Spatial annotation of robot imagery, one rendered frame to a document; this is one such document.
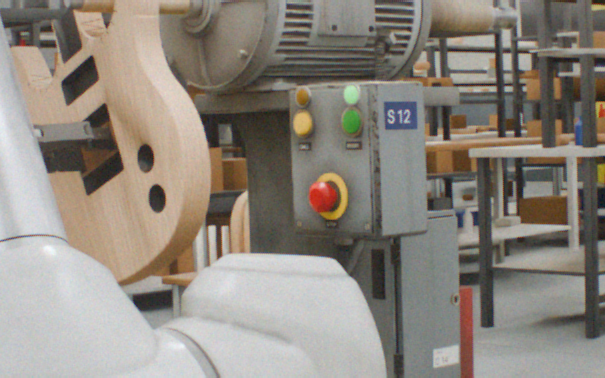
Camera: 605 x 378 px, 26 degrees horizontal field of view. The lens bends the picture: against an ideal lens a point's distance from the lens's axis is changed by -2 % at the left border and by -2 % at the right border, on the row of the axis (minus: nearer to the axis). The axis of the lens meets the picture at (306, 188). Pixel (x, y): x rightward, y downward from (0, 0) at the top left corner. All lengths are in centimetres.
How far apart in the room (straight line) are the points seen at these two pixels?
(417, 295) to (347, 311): 99
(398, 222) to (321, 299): 75
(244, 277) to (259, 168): 113
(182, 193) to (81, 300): 80
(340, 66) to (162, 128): 42
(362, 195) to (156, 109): 29
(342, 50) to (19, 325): 121
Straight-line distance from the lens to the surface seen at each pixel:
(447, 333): 202
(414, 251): 195
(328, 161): 172
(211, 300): 96
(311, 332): 94
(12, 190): 94
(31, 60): 200
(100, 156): 181
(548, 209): 1064
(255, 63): 188
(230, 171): 826
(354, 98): 168
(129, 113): 176
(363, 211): 168
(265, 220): 208
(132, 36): 175
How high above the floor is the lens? 108
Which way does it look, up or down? 3 degrees down
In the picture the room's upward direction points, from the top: 2 degrees counter-clockwise
